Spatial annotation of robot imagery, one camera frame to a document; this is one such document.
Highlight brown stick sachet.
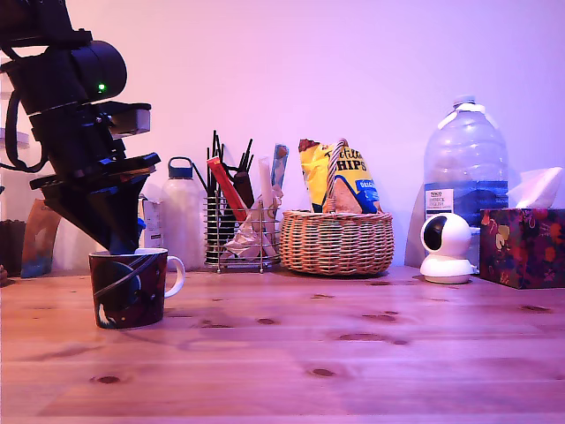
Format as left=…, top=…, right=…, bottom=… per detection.
left=233, top=171, right=256, bottom=209

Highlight dark planet print mug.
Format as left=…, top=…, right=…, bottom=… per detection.
left=88, top=247, right=185, bottom=330

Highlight white tissue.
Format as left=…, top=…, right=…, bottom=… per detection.
left=505, top=167, right=565, bottom=211

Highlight blue coffee capsule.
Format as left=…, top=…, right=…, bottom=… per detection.
left=110, top=216, right=147, bottom=256

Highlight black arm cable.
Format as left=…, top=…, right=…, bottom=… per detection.
left=0, top=86, right=49, bottom=174

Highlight brown paper pouch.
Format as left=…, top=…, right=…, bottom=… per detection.
left=20, top=198, right=63, bottom=279

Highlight dark floral tissue box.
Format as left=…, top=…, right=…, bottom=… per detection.
left=478, top=208, right=565, bottom=291

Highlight crumpled white packets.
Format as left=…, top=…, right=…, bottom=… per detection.
left=224, top=185, right=283, bottom=260

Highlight white printed carton box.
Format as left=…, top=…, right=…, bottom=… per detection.
left=139, top=197, right=166, bottom=250

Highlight large clear water bottle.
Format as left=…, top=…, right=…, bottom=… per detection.
left=423, top=95, right=509, bottom=269

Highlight wire utensil holder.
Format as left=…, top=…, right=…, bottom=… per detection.
left=204, top=196, right=283, bottom=274

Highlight small white round camera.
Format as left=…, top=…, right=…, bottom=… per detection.
left=418, top=213, right=473, bottom=285

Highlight red stick sachet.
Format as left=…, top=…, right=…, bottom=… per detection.
left=207, top=157, right=248, bottom=224

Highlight blue and orange sachet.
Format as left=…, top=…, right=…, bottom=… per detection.
left=270, top=144, right=290, bottom=189

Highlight wicker basket with handle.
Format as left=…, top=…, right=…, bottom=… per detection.
left=279, top=139, right=395, bottom=277

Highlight white stick sachet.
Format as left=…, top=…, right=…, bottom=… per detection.
left=259, top=157, right=273, bottom=208

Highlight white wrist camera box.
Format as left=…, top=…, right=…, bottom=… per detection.
left=90, top=101, right=153, bottom=137

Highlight yellow tortilla chips bag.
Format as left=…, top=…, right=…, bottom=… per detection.
left=298, top=139, right=384, bottom=216

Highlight dark scalloped container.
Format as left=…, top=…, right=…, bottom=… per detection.
left=0, top=219, right=26, bottom=278

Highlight clear bottle with blue cap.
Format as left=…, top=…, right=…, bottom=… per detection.
left=161, top=157, right=205, bottom=271

